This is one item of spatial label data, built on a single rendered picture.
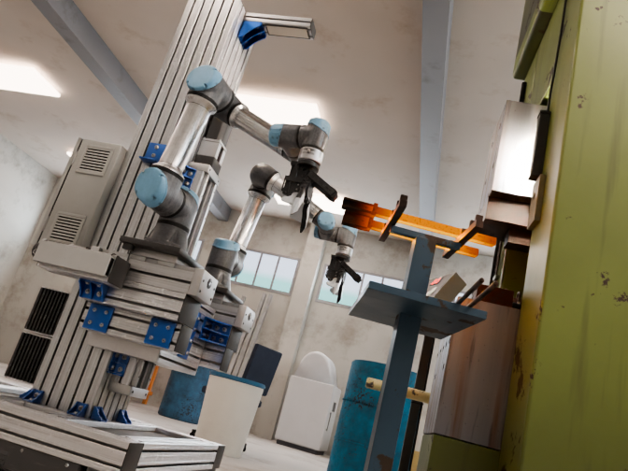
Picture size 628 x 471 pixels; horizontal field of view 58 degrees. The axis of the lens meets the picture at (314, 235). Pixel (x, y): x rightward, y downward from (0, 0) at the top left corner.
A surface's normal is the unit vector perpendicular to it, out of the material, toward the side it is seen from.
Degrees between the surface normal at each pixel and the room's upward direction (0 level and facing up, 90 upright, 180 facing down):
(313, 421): 90
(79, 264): 90
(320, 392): 90
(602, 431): 90
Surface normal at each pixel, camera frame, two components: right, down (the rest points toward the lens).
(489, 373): -0.10, -0.34
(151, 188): -0.34, -0.25
